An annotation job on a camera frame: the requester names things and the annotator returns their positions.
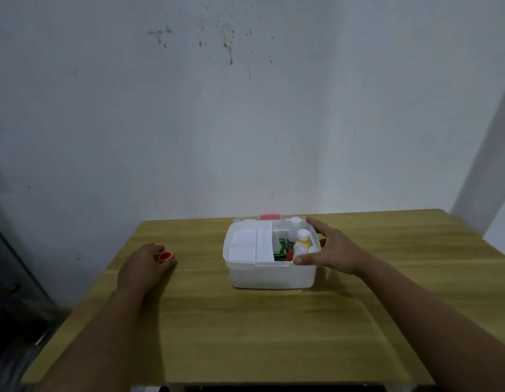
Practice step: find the translucent white plastic storage box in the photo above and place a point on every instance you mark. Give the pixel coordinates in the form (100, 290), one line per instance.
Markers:
(269, 275)

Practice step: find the small red packet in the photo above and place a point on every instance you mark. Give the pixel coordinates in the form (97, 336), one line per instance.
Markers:
(289, 255)

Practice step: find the person's left hand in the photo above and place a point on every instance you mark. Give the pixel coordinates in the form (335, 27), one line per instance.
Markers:
(140, 269)

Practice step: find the small red-capped bottle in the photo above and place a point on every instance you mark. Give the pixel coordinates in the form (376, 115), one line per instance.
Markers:
(165, 256)

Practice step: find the white bottle with yellow label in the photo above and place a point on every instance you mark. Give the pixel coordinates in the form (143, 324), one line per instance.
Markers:
(301, 242)

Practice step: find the person's right hand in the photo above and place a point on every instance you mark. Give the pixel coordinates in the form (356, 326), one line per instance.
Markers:
(340, 253)

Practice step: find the person's right forearm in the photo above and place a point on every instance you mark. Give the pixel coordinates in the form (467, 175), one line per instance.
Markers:
(432, 326)

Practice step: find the person's left forearm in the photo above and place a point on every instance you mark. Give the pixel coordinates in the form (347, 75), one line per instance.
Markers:
(101, 342)

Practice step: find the person's right thumb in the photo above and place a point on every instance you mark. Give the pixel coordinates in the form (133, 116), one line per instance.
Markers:
(306, 259)

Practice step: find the person's left fingers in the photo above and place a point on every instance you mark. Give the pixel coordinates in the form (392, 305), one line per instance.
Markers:
(164, 263)

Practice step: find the white inner tray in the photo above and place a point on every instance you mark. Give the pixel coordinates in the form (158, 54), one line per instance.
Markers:
(248, 242)

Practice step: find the green medicine packet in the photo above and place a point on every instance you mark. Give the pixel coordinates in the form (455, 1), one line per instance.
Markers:
(282, 246)

